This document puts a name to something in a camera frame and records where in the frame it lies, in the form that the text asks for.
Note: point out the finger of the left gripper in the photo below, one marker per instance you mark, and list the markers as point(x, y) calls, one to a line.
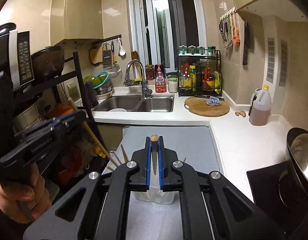
point(63, 120)
point(62, 129)

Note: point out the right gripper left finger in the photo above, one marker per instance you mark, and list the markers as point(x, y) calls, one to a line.
point(97, 207)

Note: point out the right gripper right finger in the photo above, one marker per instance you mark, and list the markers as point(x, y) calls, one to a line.
point(211, 206)

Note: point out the chrome kitchen faucet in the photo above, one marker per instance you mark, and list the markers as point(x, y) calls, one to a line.
point(141, 80)

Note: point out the person's left hand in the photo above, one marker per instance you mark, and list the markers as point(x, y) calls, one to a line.
point(25, 203)

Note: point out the steel pot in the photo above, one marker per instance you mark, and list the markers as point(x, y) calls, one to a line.
point(27, 119)

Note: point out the green and blue bowls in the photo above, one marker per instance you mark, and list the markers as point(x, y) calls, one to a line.
point(98, 79)

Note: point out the clear plastic utensil holder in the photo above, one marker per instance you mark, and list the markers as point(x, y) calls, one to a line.
point(156, 194)

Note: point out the dark bowl on shelf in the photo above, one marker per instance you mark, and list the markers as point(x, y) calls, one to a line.
point(48, 62)

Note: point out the hanging metal grater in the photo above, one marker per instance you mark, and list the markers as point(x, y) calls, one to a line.
point(106, 55)

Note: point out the hanging wooden board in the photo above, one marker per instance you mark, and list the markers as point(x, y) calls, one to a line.
point(96, 55)

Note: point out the grey table mat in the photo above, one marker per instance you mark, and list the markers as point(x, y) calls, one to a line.
point(149, 220)

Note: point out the black gas stove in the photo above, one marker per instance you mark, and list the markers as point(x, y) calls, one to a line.
point(279, 196)

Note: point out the hanging white ladle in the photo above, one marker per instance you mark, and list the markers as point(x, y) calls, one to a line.
point(122, 51)

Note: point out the red jar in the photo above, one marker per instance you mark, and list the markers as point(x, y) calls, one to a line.
point(150, 72)

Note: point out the stainless steel sink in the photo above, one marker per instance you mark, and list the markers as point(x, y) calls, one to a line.
point(135, 103)

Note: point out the microwave oven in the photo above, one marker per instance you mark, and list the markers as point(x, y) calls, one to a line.
point(15, 57)

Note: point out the red dish soap bottle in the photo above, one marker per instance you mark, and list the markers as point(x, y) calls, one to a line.
point(160, 84)

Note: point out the white jar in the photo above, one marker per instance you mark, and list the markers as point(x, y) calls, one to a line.
point(173, 84)

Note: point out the ginger root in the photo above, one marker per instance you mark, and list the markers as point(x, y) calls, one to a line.
point(240, 113)

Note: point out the round wooden cutting board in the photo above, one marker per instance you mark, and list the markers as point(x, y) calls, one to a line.
point(199, 106)

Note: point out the blue dish cloth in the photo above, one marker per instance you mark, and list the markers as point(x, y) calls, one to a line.
point(213, 101)

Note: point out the plastic oil jug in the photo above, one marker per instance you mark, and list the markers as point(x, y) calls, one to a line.
point(260, 106)

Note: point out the black wok with lid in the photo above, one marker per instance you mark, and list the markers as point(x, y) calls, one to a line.
point(297, 157)

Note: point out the black condiment rack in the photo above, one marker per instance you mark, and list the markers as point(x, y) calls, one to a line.
point(199, 71)

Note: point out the hanging cleaver knife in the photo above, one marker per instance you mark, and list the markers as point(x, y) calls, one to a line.
point(246, 44)

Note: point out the window frame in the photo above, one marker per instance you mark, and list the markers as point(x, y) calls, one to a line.
point(159, 27)

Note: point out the hanging utensils on rail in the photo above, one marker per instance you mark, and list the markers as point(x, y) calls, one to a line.
point(229, 28)

